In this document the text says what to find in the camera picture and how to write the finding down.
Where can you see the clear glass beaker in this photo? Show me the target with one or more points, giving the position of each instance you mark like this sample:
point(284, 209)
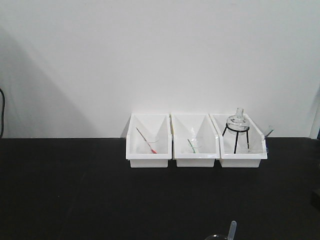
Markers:
point(216, 237)

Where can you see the white plastic bin middle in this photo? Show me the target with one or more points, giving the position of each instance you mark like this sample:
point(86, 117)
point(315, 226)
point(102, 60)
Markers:
point(204, 128)

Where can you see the green tipped glass rod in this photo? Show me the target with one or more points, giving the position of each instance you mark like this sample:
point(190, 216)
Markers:
point(191, 146)

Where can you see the round glass flask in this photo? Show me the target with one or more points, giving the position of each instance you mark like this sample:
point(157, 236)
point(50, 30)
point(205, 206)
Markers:
point(238, 122)

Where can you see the clear plastic pipette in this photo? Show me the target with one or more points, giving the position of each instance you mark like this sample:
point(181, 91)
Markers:
point(232, 230)

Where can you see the black wire tripod stand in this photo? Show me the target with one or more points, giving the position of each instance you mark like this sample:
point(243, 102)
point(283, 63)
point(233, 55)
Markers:
point(237, 133)

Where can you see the red tipped glass rod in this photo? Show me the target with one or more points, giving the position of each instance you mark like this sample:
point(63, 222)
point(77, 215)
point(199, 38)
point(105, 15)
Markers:
point(151, 149)

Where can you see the white plastic bin right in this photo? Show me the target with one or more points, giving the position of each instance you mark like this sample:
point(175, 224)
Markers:
point(244, 157)

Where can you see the white plastic bin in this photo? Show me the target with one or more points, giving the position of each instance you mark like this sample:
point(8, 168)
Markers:
point(137, 151)
point(204, 128)
point(244, 157)

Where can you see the white plastic bin left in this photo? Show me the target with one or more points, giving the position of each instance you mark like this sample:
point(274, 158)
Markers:
point(137, 151)

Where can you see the glass test tube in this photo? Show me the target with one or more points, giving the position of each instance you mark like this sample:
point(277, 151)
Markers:
point(267, 132)

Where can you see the small glass beaker in bin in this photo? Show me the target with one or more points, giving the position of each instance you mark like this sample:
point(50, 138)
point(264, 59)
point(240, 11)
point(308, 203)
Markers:
point(153, 141)

